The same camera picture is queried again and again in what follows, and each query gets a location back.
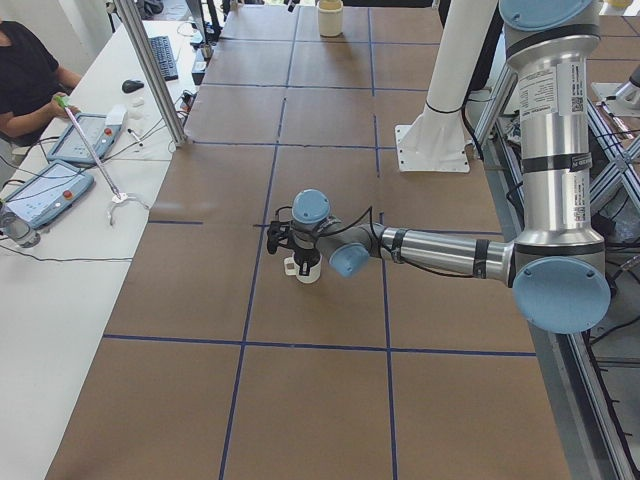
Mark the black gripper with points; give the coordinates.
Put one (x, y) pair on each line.
(303, 257)

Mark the white mug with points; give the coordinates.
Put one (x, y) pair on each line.
(306, 273)

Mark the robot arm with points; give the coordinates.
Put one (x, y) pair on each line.
(555, 266)

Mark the cream cup at far end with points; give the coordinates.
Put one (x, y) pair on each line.
(330, 17)

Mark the black computer mouse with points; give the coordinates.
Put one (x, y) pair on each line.
(130, 86)

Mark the black keyboard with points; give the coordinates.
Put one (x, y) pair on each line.
(162, 51)

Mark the near blue teach pendant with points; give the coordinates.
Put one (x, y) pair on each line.
(41, 199)

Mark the reacher grabber stick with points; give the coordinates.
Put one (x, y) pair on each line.
(119, 197)

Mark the clear water bottle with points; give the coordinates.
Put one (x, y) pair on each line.
(18, 229)

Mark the seated person in black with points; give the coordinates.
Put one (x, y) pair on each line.
(31, 79)

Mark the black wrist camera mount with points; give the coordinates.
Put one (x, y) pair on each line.
(279, 236)

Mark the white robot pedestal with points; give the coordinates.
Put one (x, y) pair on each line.
(435, 141)

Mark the aluminium frame post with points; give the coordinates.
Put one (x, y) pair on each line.
(134, 26)

